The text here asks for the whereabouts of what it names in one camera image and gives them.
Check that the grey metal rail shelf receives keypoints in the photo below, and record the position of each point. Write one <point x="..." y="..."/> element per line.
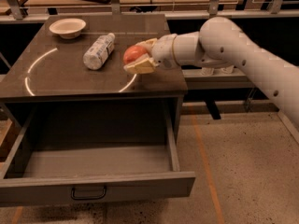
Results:
<point x="218" y="80"/>

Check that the black drawer handle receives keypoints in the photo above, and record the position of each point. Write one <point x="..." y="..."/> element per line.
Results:
<point x="88" y="193"/>

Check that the beige paper bowl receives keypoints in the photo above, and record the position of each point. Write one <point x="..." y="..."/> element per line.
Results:
<point x="68" y="28"/>

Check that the red apple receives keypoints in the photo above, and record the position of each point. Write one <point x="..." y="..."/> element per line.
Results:
<point x="133" y="53"/>

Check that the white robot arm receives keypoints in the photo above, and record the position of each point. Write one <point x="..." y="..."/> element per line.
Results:
<point x="220" y="43"/>

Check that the clear plastic water bottle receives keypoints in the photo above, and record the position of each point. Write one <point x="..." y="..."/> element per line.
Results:
<point x="95" y="57"/>

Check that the left sanitizer pump bottle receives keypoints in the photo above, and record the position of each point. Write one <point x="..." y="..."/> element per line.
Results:
<point x="207" y="72"/>

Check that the right sanitizer pump bottle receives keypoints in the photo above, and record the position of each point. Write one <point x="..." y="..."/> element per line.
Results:
<point x="228" y="69"/>

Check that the dark grey cabinet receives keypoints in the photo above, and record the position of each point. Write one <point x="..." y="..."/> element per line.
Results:
<point x="51" y="69"/>

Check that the sanitizer pump bottle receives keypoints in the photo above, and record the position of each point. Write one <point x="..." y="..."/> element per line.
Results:
<point x="207" y="72"/>
<point x="228" y="69"/>

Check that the open grey top drawer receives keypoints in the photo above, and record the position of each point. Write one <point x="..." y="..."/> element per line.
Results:
<point x="127" y="146"/>

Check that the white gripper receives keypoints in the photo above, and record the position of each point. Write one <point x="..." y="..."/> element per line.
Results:
<point x="163" y="50"/>

